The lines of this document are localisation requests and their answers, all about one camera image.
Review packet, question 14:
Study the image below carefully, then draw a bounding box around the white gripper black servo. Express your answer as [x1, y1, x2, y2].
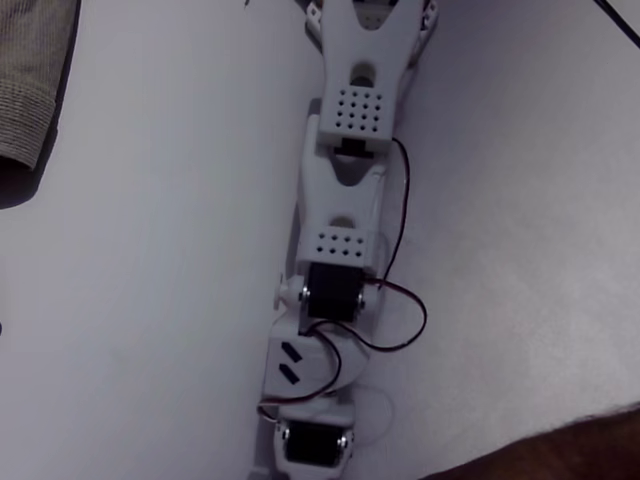
[273, 399, 358, 476]

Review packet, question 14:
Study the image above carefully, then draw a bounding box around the olive knit sleeve forearm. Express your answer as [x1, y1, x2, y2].
[0, 0, 83, 174]

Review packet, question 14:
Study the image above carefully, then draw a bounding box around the dark brown blurry object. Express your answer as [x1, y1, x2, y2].
[423, 399, 640, 480]

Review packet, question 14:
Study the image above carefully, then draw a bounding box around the short red black servo cable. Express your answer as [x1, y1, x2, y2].
[256, 324, 344, 420]

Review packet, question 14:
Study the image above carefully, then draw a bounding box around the long red black servo cable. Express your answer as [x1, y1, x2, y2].
[299, 137, 429, 354]

